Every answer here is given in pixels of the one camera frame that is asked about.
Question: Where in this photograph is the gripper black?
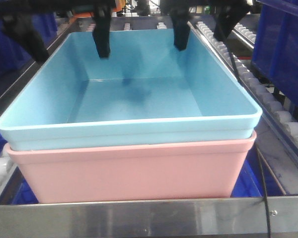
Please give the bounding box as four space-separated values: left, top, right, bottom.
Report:
161 0 251 51
0 0 116 62

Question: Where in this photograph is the light blue plastic box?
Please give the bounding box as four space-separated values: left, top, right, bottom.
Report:
0 29 262 151

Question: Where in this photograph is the pink plastic box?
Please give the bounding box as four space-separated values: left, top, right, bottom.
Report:
5 132 257 204

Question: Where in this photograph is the metal roller conveyor shelf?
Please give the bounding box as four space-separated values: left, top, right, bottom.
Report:
0 13 298 236

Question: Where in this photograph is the large blue crate beside conveyor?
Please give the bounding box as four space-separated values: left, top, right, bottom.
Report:
252 0 298 107

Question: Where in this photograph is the blue crate below rollers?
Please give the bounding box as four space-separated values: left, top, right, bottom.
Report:
231 147 263 198

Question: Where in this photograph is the black hanging cable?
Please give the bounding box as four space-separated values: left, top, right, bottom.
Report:
228 52 273 238

